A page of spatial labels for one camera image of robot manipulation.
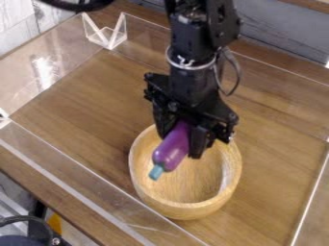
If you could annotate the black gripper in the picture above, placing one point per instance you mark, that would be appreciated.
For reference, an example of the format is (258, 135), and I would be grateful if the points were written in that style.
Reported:
(186, 96)

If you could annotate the purple toy eggplant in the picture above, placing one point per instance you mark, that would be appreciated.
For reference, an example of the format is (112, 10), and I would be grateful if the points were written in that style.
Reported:
(170, 151)

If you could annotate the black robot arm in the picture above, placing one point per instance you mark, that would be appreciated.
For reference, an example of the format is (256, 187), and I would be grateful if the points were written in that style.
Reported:
(205, 25)

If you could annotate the brown wooden bowl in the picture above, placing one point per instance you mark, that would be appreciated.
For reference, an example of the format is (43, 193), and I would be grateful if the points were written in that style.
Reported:
(198, 188)

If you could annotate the clear acrylic tray walls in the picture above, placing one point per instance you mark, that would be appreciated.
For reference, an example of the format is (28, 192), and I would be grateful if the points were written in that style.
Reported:
(75, 100)

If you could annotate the black clamp with screw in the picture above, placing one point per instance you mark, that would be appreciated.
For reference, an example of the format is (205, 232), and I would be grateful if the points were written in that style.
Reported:
(43, 234)

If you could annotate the clear acrylic corner bracket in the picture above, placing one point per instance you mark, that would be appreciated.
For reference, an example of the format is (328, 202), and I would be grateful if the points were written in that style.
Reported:
(106, 37)

